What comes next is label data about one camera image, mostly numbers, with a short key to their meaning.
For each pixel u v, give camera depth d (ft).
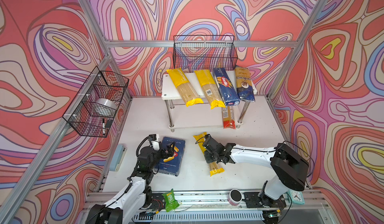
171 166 2.57
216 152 2.18
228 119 3.07
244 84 2.46
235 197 2.31
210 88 2.40
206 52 3.16
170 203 2.36
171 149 2.53
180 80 2.52
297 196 2.40
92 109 2.37
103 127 2.36
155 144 2.44
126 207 1.55
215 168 2.63
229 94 2.42
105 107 2.30
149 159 2.13
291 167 1.46
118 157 2.76
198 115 3.26
